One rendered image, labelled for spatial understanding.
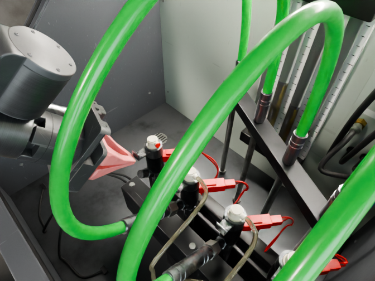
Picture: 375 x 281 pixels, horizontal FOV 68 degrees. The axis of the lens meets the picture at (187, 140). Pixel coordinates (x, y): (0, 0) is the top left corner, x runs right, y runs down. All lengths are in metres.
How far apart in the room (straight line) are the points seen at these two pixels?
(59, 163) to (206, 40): 0.50
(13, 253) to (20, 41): 0.39
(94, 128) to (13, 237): 0.31
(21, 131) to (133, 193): 0.27
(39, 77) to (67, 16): 0.38
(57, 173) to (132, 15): 0.12
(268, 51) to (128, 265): 0.15
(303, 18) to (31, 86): 0.20
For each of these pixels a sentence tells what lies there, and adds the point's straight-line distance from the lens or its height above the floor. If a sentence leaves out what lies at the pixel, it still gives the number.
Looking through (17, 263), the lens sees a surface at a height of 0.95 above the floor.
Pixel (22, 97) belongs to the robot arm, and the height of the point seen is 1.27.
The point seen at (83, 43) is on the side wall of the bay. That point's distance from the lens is 0.66.
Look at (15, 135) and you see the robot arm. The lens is 0.30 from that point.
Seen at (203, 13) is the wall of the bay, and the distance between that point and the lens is 0.64.
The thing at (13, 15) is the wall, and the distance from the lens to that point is 1.99.
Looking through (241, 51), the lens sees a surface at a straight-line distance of 0.48.
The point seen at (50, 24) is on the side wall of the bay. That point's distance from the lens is 0.62.
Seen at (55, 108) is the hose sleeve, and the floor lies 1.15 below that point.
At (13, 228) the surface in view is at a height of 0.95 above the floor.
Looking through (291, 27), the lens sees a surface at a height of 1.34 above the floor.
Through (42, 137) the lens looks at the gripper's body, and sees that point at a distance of 0.31.
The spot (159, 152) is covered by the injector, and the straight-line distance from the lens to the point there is 0.42.
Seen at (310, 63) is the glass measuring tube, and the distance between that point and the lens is 0.49.
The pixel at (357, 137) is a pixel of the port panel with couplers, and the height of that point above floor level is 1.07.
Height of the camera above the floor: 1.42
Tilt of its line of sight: 48 degrees down
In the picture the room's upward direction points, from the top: 1 degrees clockwise
